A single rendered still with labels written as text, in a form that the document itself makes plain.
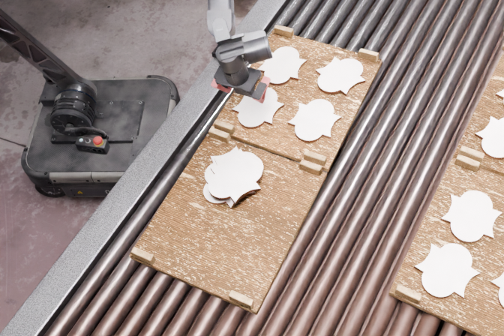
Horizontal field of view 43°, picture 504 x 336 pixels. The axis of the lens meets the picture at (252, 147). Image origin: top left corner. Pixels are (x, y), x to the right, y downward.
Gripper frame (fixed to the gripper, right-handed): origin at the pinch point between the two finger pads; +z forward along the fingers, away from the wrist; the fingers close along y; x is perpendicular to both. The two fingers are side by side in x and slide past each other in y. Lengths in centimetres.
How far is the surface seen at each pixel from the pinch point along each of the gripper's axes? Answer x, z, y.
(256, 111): -1.4, 11.5, 0.4
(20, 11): -60, 111, 198
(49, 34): -52, 110, 171
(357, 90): -19.1, 16.9, -22.0
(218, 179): 23.0, 3.5, -2.3
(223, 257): 40.4, 5.1, -11.8
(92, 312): 65, 1, 10
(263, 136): 5.0, 11.6, -4.9
